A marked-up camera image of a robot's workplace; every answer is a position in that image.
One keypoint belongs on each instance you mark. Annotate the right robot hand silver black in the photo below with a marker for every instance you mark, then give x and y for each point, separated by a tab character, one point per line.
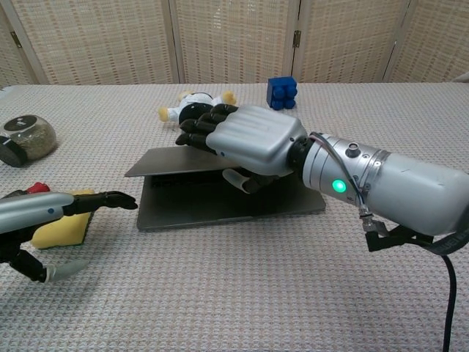
256	139

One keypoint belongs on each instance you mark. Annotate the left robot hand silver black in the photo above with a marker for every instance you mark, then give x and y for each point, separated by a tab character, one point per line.
33	210

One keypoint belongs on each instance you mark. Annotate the blue building block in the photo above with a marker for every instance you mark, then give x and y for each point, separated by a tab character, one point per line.
280	91

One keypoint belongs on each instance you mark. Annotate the silver grey laptop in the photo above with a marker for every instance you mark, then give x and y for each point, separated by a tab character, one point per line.
227	212

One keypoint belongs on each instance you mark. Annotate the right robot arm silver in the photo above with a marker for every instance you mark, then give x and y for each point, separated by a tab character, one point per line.
403	190

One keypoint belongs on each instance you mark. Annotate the dark metal hinge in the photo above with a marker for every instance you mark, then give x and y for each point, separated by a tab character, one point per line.
15	38
297	38

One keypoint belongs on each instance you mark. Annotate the black bottle with red cap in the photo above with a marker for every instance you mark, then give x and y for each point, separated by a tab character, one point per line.
36	187

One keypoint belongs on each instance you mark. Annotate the yellow sponge green backing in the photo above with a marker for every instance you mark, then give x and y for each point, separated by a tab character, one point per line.
62	232

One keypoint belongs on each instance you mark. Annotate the glass jar with black lid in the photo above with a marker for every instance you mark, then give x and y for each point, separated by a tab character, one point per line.
36	141

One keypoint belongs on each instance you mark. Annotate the plush doll white black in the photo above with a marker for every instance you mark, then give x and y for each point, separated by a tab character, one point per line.
194	100

